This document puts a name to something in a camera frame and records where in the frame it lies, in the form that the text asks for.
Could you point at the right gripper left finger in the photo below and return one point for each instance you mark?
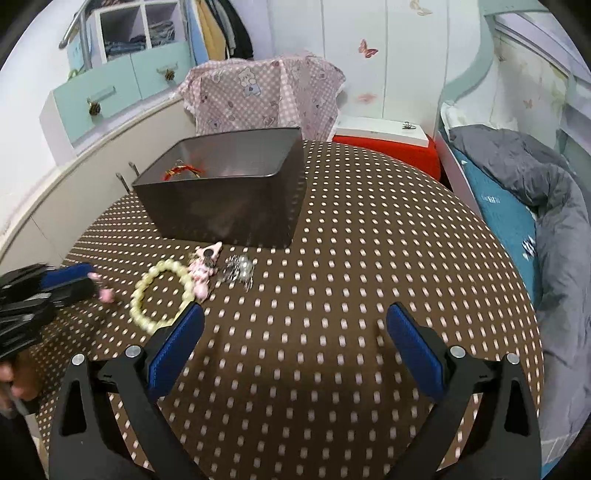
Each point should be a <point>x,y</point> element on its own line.
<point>86,442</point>

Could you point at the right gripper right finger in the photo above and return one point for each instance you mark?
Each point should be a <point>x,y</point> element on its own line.
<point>483,424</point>

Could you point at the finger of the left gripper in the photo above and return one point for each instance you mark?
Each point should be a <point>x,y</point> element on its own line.
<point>68,293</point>
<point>64,275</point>

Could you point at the small pink bow clip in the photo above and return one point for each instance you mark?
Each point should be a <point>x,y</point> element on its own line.
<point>105,293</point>

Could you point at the pink white charm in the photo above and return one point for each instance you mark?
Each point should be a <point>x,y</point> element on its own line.
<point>202,267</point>

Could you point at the person's left hand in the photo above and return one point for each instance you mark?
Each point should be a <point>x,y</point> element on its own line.
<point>22,381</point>

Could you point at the white low cabinet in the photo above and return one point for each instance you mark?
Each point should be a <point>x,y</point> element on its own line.
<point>49,225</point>

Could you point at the dark metal storage box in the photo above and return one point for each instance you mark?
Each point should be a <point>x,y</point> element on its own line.
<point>241,188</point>

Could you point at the brown polka dot tablecloth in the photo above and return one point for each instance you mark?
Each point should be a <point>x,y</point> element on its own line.
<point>298,378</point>

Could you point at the teal bed sheet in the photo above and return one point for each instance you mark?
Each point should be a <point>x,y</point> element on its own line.
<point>511,221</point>

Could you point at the mint drawer shelf unit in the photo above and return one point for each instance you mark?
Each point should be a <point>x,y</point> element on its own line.
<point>91,104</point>

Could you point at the folded jeans stack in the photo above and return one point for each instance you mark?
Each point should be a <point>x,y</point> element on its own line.
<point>114,49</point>

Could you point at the grey duvet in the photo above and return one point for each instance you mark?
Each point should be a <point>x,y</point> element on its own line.
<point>542,179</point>

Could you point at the red storage ottoman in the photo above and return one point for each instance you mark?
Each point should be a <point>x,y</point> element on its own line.
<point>425,159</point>

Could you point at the hanging clothes row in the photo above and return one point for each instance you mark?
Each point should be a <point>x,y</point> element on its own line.
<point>215,31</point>

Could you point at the pink checked bear cloth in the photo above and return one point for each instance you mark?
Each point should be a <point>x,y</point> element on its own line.
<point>283,92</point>

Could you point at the white ottoman lid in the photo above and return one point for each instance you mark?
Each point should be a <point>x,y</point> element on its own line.
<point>381,129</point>

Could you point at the silver curved rail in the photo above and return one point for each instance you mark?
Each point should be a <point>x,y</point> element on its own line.
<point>78,26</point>

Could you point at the mint bunk bed frame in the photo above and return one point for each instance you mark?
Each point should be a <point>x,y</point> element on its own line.
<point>511,65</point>

